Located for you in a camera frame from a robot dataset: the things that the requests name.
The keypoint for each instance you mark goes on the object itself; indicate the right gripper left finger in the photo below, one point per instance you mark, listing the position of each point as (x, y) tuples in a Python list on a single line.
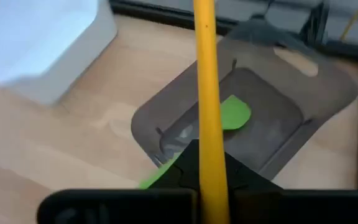
[(120, 208)]

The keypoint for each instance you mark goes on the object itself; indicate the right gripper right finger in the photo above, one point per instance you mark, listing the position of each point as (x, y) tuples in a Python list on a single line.
[(291, 208)]

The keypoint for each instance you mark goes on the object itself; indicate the green silicone spatula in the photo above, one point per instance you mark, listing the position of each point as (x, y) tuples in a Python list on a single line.
[(235, 113)]

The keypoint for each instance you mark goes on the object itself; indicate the yellow silicone spatula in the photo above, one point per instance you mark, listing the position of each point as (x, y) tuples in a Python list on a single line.
[(210, 93)]

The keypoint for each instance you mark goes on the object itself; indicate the gray translucent plastic bin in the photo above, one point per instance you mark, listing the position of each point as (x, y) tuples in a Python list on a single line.
[(291, 93)]

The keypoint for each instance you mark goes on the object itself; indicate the small white plastic bin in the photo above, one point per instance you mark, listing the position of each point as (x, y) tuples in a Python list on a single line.
[(42, 40)]

